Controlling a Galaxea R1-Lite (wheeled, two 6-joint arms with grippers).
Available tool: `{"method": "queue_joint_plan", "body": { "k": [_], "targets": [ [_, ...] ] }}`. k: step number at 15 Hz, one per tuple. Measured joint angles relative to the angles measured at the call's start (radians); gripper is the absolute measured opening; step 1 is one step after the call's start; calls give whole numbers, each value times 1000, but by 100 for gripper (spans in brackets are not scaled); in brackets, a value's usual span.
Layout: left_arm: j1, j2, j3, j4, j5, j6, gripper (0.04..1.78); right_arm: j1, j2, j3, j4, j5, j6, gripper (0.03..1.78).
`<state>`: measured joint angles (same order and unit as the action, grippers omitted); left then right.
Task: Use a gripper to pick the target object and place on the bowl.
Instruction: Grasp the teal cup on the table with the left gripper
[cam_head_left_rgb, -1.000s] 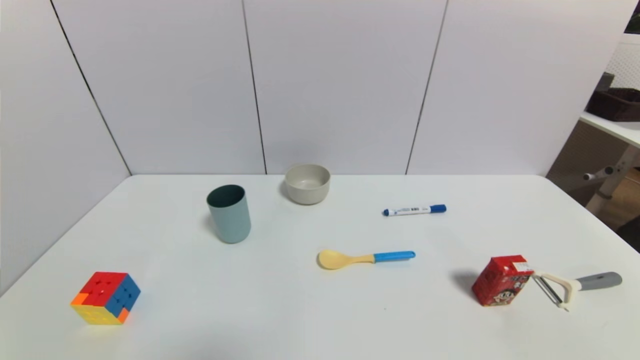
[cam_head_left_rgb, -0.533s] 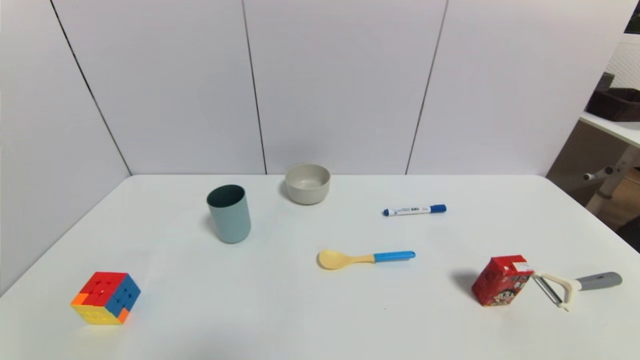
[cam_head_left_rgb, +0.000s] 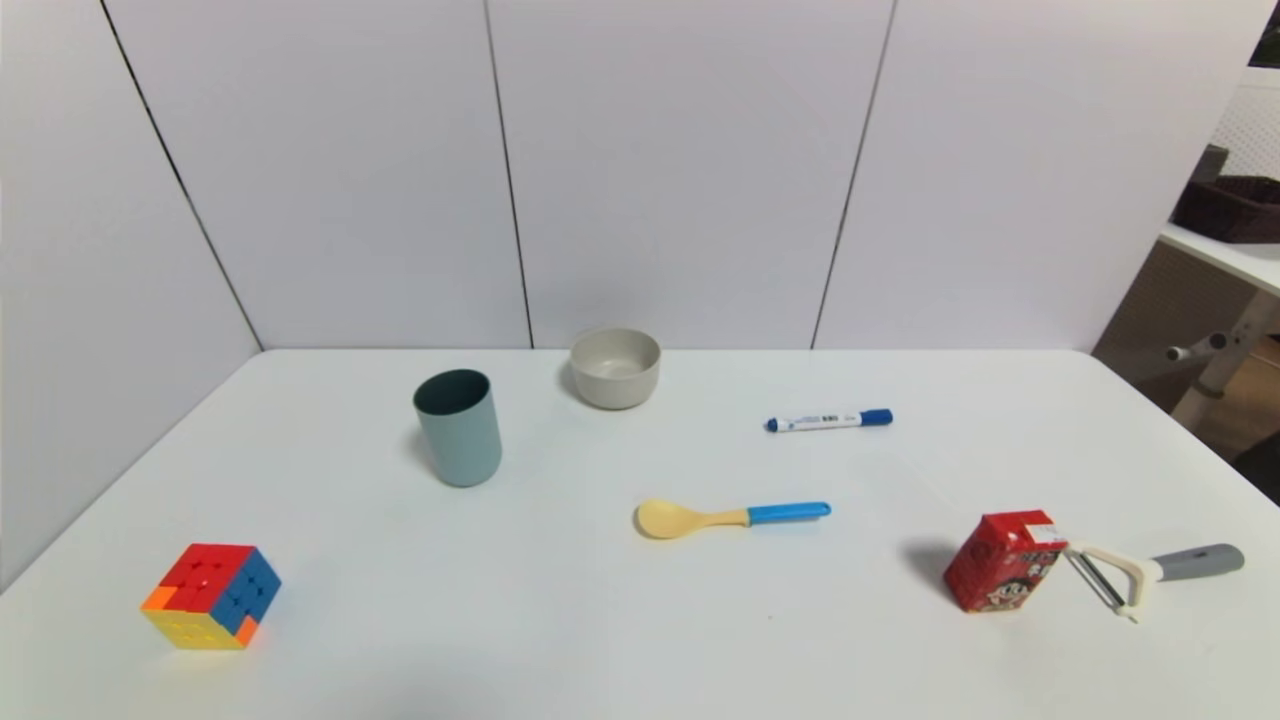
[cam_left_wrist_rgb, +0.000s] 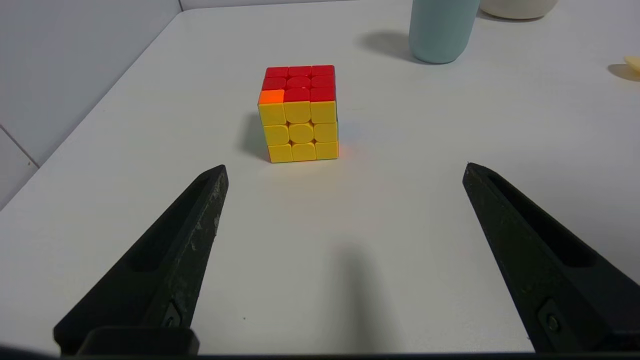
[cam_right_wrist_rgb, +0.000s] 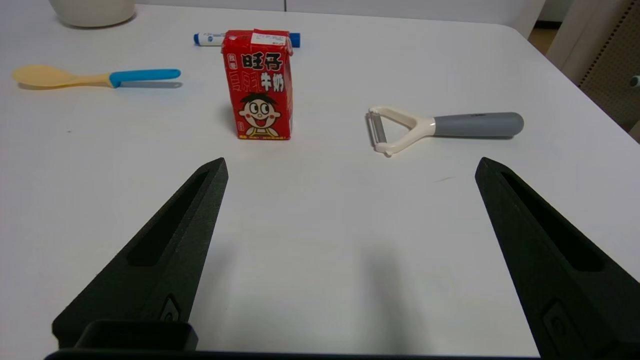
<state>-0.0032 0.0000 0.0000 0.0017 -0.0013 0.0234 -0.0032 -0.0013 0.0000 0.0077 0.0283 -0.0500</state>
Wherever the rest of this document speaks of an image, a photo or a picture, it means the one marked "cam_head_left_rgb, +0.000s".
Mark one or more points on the white side table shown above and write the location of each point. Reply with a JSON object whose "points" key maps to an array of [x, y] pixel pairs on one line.
{"points": [[1235, 255]]}

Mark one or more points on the dark box behind basket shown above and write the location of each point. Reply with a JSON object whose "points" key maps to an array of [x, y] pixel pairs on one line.
{"points": [[1212, 162]]}

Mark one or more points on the colourful puzzle cube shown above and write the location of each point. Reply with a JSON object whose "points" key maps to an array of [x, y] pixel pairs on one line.
{"points": [[215, 595]]}

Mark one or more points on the red milk carton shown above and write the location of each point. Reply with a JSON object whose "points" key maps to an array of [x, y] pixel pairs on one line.
{"points": [[1000, 560]]}

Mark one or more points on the beige round bowl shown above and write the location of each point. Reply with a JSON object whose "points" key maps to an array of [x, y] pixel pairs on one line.
{"points": [[615, 380]]}

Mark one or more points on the dark object on floor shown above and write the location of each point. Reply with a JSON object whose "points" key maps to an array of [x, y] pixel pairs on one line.
{"points": [[1262, 470]]}

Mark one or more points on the dark brown woven basket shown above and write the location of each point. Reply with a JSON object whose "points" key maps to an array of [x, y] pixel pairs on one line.
{"points": [[1235, 210]]}

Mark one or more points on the teal plastic cup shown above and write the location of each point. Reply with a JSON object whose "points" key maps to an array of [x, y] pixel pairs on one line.
{"points": [[458, 440]]}

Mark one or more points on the blue white marker pen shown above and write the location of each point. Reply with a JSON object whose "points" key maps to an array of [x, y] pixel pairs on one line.
{"points": [[825, 421]]}

